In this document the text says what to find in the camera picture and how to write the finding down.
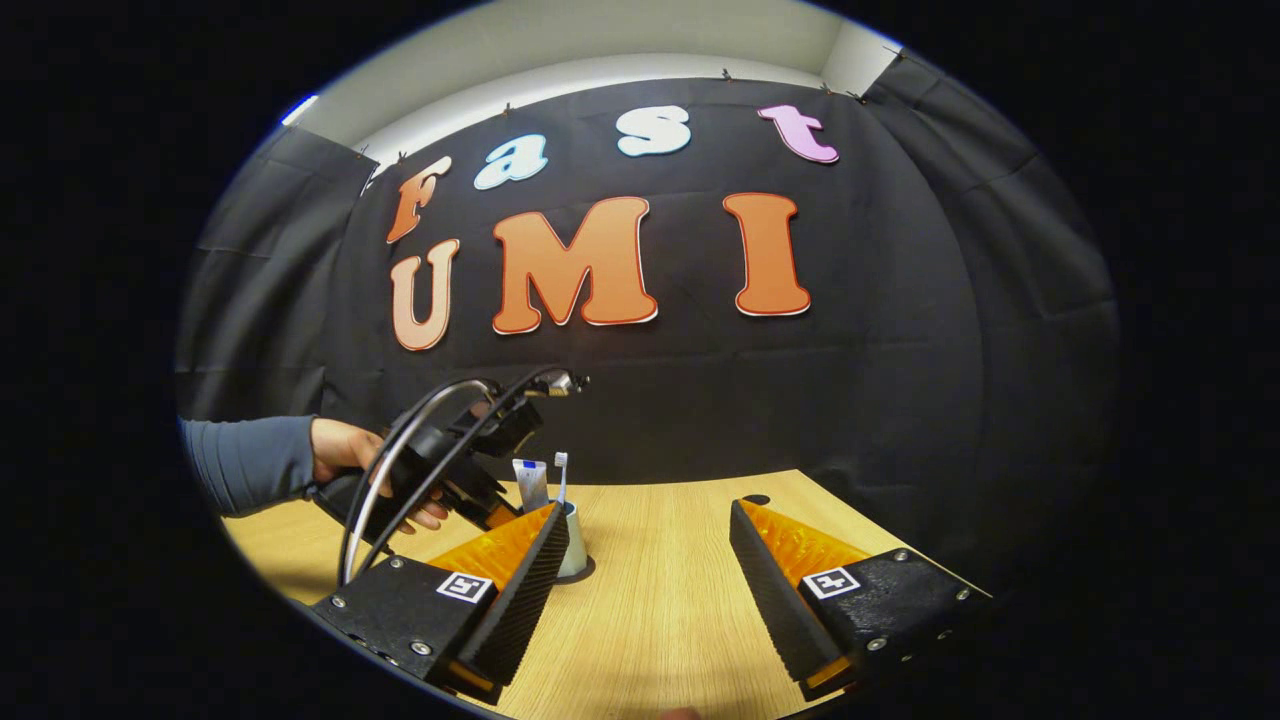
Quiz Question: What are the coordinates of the black backdrop cloth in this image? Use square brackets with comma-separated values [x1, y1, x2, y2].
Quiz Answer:
[175, 50, 1121, 561]

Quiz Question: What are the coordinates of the light blue cup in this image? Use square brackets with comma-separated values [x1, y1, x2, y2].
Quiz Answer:
[553, 500, 591, 580]

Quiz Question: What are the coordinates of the white toothpaste tube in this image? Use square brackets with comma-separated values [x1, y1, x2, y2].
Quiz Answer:
[512, 458, 551, 514]

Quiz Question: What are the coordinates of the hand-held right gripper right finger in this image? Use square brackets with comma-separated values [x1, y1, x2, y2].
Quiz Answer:
[728, 498, 997, 701]

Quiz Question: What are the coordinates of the wooden desktop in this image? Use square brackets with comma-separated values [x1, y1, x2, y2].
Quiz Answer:
[222, 468, 961, 720]

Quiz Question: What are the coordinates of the grey cable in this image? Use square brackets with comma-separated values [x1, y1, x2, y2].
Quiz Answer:
[338, 376, 501, 587]

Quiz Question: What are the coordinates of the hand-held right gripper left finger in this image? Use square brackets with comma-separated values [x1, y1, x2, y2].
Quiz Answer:
[312, 502, 572, 706]

